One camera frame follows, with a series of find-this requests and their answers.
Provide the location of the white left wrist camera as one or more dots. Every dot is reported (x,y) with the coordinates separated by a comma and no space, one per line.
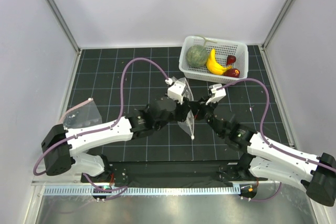
(178,89)

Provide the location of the red apple at back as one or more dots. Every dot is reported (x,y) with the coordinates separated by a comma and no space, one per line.
(231,59)

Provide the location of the pile of spare zip bags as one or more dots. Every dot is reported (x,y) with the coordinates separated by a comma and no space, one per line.
(84,114)

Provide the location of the clear polka dot zip bag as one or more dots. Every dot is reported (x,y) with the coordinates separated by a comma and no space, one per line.
(189,123)

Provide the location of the yellow banana bunch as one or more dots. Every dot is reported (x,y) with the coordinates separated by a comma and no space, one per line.
(213,66)

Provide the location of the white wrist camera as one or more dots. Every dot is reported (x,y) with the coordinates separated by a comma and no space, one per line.
(178,89)
(216,93)

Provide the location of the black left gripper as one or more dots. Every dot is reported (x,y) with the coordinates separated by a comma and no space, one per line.
(183,109)

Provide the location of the white perforated plastic basket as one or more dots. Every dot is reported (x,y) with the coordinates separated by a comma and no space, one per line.
(223,48)

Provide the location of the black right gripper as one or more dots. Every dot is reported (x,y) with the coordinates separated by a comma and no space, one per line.
(199,106)

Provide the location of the white slotted cable duct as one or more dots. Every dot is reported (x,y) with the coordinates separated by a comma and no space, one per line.
(88,190)

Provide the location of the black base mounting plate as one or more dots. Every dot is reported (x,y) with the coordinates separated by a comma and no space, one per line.
(175,174)

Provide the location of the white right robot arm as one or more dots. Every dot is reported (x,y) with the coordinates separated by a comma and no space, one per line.
(265,158)

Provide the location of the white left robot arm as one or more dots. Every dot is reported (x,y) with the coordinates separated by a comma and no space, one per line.
(66,149)

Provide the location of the red apple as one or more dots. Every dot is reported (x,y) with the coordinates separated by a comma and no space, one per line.
(232,72)
(231,59)

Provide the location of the green netted melon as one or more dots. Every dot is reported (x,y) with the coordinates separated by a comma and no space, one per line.
(197,56)

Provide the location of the black grid cutting mat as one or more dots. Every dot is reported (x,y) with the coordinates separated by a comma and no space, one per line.
(128,79)

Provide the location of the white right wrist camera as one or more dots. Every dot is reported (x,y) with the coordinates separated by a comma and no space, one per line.
(216,93)

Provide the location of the red apple near front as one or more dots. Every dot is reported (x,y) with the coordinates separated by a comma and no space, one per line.
(232,72)

